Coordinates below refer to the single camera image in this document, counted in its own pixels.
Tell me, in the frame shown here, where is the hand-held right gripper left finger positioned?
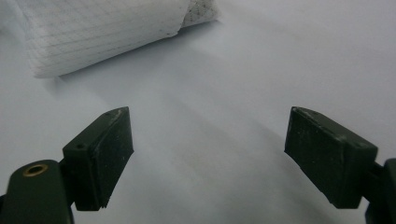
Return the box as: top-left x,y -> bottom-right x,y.
62,106 -> 135,212

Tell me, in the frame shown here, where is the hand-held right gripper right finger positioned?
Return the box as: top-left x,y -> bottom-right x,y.
284,106 -> 379,210

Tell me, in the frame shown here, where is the white mesh laundry bag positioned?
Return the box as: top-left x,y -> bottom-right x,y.
0,0 -> 220,79

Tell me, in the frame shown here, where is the pale blue table mat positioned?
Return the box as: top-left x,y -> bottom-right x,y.
0,0 -> 396,224

